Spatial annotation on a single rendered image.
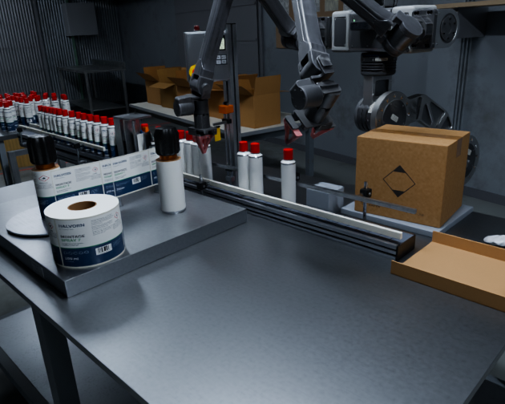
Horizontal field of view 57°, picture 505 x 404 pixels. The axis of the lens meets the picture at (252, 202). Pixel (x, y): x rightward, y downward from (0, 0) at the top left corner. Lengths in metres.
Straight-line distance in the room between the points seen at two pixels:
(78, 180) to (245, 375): 0.98
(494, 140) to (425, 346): 3.45
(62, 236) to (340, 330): 0.76
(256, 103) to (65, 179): 2.11
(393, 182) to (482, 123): 2.89
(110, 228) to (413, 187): 0.95
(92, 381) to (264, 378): 1.16
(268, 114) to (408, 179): 2.16
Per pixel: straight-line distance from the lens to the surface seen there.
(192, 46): 1.91
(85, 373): 2.08
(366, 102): 1.91
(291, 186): 1.62
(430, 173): 1.57
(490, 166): 4.47
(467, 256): 1.49
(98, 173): 1.73
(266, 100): 3.60
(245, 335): 1.09
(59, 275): 1.36
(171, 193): 1.63
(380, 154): 1.61
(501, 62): 4.35
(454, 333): 1.15
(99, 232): 1.33
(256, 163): 1.70
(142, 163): 1.81
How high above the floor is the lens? 1.47
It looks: 20 degrees down
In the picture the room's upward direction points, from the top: 2 degrees counter-clockwise
